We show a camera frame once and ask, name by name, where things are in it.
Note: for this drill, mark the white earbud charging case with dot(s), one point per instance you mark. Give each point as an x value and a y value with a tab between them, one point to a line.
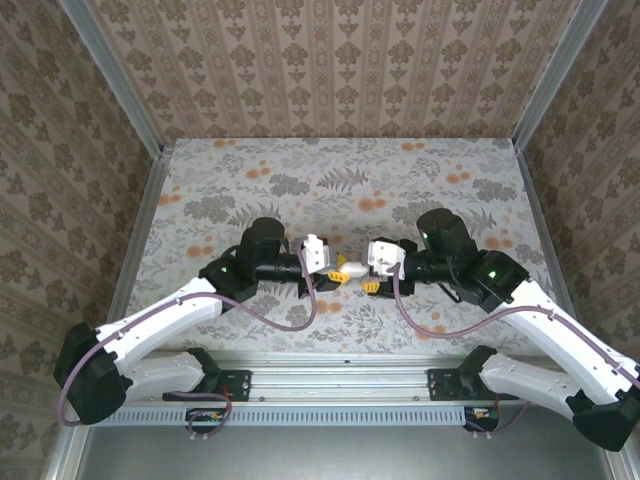
355	269

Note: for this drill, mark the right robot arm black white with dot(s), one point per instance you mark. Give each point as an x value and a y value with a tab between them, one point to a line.
550	320

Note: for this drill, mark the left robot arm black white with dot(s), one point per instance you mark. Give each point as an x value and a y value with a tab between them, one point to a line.
150	330

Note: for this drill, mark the floral patterned table mat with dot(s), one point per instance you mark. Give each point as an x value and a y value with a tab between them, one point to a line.
325	165

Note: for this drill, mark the black connector board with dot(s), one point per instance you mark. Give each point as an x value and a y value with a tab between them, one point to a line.
205	416
482	415

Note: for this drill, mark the grey metal sheet panel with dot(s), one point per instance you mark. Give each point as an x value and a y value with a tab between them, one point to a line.
325	455

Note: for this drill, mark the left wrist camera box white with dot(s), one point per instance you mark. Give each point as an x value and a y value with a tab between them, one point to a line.
315	252

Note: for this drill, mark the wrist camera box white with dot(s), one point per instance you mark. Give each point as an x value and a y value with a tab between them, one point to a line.
315	252
387	255

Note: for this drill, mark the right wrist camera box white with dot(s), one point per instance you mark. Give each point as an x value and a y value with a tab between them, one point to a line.
387	255

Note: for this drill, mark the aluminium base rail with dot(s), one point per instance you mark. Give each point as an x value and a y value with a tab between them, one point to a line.
340	380

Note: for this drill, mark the aluminium table side rail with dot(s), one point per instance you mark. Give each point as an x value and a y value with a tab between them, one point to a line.
145	210
537	210

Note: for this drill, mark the aluminium frame post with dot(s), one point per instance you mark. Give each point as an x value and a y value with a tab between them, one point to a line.
555	75
115	85

